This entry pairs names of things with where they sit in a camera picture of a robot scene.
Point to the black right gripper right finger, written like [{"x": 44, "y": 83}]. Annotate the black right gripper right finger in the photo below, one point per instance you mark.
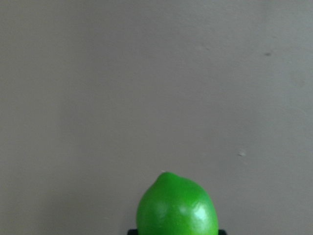
[{"x": 221, "y": 232}]

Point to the green lime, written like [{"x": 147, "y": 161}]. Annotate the green lime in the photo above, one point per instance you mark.
[{"x": 174, "y": 205}]

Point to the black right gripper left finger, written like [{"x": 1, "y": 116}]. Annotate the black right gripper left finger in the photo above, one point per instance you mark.
[{"x": 132, "y": 232}]

